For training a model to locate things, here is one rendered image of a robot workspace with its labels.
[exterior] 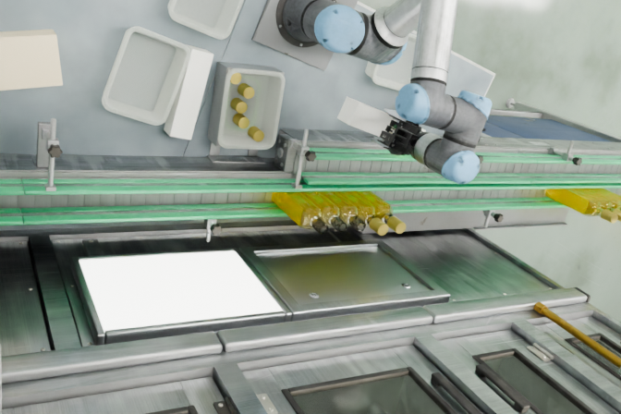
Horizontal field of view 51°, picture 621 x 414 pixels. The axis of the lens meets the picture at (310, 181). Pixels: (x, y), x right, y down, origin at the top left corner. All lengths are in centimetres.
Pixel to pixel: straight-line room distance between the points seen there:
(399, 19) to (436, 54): 35
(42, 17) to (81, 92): 20
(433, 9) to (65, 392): 101
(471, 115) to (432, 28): 20
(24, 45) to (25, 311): 60
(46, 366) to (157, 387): 20
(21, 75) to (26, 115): 14
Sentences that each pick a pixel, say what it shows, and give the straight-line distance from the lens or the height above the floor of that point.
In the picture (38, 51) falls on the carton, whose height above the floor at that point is 83.
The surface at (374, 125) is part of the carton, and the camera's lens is 166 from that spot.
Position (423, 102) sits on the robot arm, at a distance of 132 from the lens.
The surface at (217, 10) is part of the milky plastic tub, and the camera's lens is 179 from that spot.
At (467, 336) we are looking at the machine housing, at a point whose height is 144.
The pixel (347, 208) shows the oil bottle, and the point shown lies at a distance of 175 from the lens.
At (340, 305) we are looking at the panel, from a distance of 157.
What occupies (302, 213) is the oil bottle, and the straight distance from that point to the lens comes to 169.
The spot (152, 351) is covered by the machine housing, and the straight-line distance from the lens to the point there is 133.
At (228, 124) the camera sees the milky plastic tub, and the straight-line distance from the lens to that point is 185.
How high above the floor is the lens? 243
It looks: 55 degrees down
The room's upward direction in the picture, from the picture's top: 128 degrees clockwise
